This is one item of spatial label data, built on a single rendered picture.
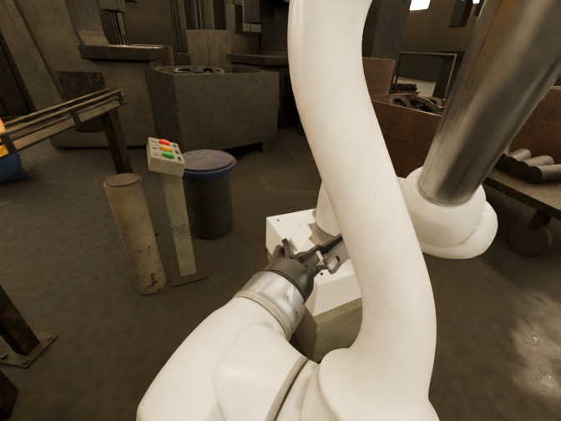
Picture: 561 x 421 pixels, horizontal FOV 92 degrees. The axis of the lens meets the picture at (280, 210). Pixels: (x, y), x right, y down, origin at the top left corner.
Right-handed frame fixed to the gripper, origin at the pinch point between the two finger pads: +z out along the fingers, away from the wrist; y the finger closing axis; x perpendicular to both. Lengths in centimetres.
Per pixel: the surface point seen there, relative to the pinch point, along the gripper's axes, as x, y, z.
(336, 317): -27.2, -14.7, 2.9
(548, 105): -65, 62, 293
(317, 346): -42, -31, 6
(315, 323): -24.6, -17.6, -1.8
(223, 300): -26, -75, 11
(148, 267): 3, -88, -2
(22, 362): -1, -103, -45
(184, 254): -1, -86, 13
